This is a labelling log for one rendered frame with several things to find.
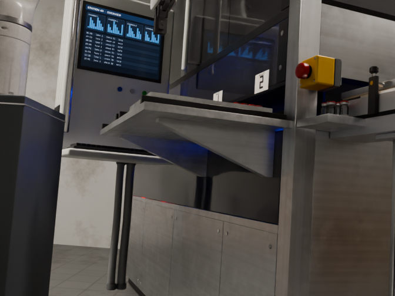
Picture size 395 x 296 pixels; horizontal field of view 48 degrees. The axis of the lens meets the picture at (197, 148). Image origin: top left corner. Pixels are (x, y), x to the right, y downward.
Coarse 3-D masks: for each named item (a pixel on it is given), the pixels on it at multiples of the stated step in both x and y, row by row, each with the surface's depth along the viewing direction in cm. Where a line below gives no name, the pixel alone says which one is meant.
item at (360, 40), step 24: (264, 24) 136; (336, 24) 121; (360, 24) 124; (384, 24) 127; (336, 48) 120; (360, 48) 123; (384, 48) 126; (192, 72) 196; (360, 72) 123; (384, 72) 126
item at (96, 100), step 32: (96, 0) 198; (128, 0) 205; (64, 32) 201; (96, 32) 197; (128, 32) 204; (64, 64) 192; (96, 64) 196; (128, 64) 203; (160, 64) 211; (64, 96) 190; (96, 96) 196; (128, 96) 203; (96, 128) 195
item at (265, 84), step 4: (264, 72) 133; (268, 72) 130; (256, 76) 137; (264, 76) 132; (268, 76) 130; (256, 80) 137; (260, 80) 134; (264, 80) 132; (268, 80) 130; (256, 84) 137; (260, 84) 134; (264, 84) 132; (268, 84) 130; (256, 88) 136; (264, 88) 132; (256, 92) 136
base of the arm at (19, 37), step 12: (0, 24) 102; (12, 24) 103; (0, 36) 102; (12, 36) 103; (24, 36) 106; (0, 48) 102; (12, 48) 103; (24, 48) 106; (0, 60) 102; (12, 60) 103; (24, 60) 106; (0, 72) 101; (12, 72) 103; (24, 72) 106; (0, 84) 101; (12, 84) 103; (24, 84) 107
